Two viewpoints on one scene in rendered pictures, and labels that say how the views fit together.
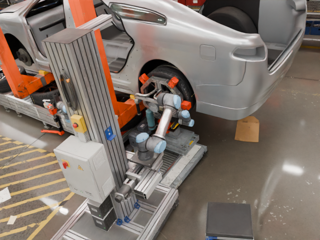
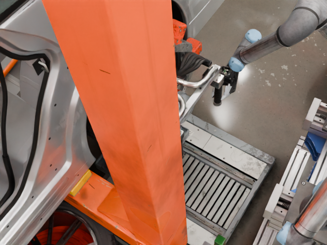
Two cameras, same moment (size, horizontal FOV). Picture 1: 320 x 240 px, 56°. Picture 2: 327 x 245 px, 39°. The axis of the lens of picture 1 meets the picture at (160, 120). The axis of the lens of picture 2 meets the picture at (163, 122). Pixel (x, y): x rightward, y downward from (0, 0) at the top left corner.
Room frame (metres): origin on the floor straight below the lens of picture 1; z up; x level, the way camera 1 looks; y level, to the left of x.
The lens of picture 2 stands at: (2.95, 1.17, 2.63)
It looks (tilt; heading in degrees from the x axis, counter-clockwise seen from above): 59 degrees down; 271
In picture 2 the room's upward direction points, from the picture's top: 7 degrees counter-clockwise
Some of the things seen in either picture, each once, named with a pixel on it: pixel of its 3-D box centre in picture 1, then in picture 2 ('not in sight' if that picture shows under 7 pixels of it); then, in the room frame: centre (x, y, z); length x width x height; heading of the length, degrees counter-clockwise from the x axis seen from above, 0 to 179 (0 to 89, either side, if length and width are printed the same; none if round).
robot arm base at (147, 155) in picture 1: (145, 151); not in sight; (2.10, 0.18, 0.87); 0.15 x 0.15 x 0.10
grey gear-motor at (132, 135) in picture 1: (144, 136); not in sight; (3.11, 0.24, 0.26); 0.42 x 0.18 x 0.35; 140
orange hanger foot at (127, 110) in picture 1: (128, 102); (100, 195); (3.28, 0.35, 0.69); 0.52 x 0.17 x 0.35; 140
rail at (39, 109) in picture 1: (56, 117); not in sight; (3.85, 1.51, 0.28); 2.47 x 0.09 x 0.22; 50
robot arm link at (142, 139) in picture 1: (143, 141); not in sight; (2.10, 0.17, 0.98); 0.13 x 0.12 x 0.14; 54
